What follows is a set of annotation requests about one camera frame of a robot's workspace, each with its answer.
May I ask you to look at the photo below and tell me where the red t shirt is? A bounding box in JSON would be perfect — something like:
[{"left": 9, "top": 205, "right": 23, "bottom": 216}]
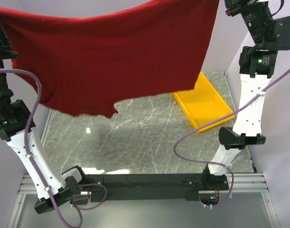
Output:
[{"left": 0, "top": 0, "right": 219, "bottom": 118}]

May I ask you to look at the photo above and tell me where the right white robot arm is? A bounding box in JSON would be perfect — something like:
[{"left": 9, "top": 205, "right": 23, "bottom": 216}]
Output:
[{"left": 201, "top": 0, "right": 290, "bottom": 190}]

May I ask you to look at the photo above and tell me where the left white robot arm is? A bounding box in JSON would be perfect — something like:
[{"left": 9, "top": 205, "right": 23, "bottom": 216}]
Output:
[{"left": 0, "top": 23, "right": 88, "bottom": 214}]

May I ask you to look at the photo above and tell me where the black base crossbar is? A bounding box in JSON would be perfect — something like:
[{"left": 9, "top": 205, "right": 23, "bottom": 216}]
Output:
[{"left": 80, "top": 171, "right": 229, "bottom": 201}]

